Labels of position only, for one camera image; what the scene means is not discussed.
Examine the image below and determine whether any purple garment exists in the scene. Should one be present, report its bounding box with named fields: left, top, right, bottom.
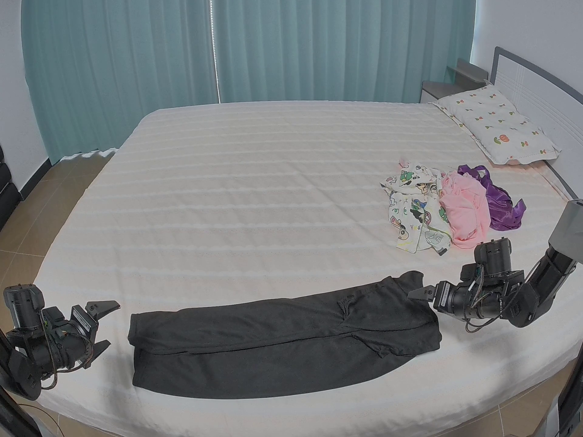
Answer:
left=457, top=164, right=527, bottom=232

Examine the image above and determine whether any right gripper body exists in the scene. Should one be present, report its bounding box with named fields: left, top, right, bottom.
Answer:
left=433, top=281, right=480, bottom=320

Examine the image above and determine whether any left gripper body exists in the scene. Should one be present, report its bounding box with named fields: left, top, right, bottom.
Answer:
left=51, top=304, right=99, bottom=373

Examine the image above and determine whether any grey bedside table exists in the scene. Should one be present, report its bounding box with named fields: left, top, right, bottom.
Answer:
left=420, top=58, right=488, bottom=103

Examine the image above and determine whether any blue-green curtain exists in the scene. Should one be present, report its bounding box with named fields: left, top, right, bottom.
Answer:
left=20, top=0, right=219, bottom=165
left=212, top=0, right=476, bottom=104

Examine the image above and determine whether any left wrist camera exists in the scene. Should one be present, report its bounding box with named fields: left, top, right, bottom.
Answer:
left=43, top=307, right=70, bottom=332

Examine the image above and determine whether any white printed pillow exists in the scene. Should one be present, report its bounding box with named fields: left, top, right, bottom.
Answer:
left=428, top=84, right=562, bottom=165

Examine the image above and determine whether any black T-shirt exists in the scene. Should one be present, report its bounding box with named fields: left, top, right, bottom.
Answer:
left=127, top=270, right=442, bottom=399

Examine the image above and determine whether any bed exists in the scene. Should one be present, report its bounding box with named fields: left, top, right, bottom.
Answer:
left=27, top=46, right=583, bottom=436

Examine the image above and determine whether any pink garment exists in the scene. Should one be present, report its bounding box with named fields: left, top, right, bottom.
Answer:
left=438, top=171, right=492, bottom=250

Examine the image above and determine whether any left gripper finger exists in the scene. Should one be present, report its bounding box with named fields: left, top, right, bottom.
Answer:
left=84, top=339, right=112, bottom=369
left=86, top=300, right=122, bottom=320

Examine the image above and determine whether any black cable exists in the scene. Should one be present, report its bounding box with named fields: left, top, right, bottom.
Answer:
left=465, top=314, right=502, bottom=334
left=40, top=342, right=95, bottom=390

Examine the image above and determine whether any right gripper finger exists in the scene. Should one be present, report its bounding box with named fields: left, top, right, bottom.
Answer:
left=406, top=285, right=437, bottom=304

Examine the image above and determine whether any white printed garment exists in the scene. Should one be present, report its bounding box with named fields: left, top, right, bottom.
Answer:
left=379, top=157, right=452, bottom=258

